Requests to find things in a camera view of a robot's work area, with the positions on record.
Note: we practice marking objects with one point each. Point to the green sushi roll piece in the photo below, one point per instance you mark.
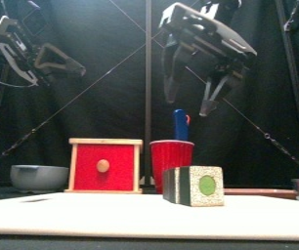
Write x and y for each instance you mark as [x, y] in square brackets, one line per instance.
[205, 185]
[169, 184]

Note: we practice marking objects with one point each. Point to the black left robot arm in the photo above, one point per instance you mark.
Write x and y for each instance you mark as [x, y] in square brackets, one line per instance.
[29, 16]

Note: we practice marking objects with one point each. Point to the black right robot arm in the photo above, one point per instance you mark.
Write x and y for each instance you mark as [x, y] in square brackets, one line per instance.
[220, 6]

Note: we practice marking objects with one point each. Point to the pink rectangular plate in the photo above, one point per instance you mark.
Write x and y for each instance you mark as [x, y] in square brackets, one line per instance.
[260, 193]

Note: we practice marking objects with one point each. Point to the white cutting board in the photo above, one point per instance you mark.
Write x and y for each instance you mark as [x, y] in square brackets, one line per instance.
[112, 215]

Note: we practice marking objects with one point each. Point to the black backdrop cloth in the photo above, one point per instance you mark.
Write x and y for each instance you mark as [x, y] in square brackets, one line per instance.
[102, 110]

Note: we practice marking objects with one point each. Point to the red plastic cup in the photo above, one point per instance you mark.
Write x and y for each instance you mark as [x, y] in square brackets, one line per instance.
[171, 162]

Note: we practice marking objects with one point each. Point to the red front wooden box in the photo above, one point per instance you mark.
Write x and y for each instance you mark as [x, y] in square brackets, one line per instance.
[106, 156]

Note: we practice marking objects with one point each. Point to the grey bowl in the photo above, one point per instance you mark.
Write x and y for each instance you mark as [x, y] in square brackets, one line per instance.
[37, 177]

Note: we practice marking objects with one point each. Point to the vertical black frame pole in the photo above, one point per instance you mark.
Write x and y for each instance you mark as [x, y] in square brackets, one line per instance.
[148, 97]

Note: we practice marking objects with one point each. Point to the slanted black frame pole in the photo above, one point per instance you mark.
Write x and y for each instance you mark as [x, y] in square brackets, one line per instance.
[292, 81]

